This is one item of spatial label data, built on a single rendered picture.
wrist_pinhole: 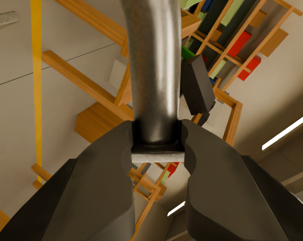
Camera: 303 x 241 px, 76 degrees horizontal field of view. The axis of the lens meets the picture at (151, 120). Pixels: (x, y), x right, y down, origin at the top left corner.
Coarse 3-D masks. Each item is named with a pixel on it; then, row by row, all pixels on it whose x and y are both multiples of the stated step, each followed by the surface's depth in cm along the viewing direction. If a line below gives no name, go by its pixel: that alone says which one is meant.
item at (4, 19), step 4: (4, 12) 16; (8, 12) 16; (12, 12) 16; (16, 12) 17; (0, 16) 15; (4, 16) 16; (8, 16) 16; (12, 16) 16; (16, 16) 17; (0, 20) 15; (4, 20) 15; (8, 20) 16; (12, 20) 16; (16, 20) 17; (20, 20) 17; (0, 24) 15; (4, 24) 16; (8, 24) 16; (0, 28) 17
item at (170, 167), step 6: (156, 162) 614; (168, 162) 572; (174, 162) 591; (144, 168) 536; (162, 168) 611; (168, 168) 572; (174, 168) 574; (132, 174) 505; (162, 174) 537; (168, 174) 554; (138, 180) 500; (162, 180) 531; (144, 186) 499; (162, 186) 525; (138, 192) 527; (150, 192) 544; (162, 192) 513; (156, 198) 523
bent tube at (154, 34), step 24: (120, 0) 9; (144, 0) 9; (168, 0) 9; (144, 24) 9; (168, 24) 9; (144, 48) 10; (168, 48) 10; (144, 72) 10; (168, 72) 10; (144, 96) 11; (168, 96) 11; (144, 120) 12; (168, 120) 12; (144, 144) 12; (168, 144) 12
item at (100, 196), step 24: (96, 144) 10; (120, 144) 10; (96, 168) 8; (120, 168) 8; (72, 192) 7; (96, 192) 7; (120, 192) 7; (72, 216) 6; (96, 216) 6; (120, 216) 6; (48, 240) 6; (72, 240) 6; (96, 240) 6; (120, 240) 7
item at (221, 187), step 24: (192, 144) 10; (216, 144) 10; (192, 168) 9; (216, 168) 8; (240, 168) 8; (192, 192) 7; (216, 192) 7; (240, 192) 7; (192, 216) 7; (216, 216) 6; (240, 216) 6; (264, 216) 6; (216, 240) 6; (240, 240) 6; (264, 240) 5; (288, 240) 5
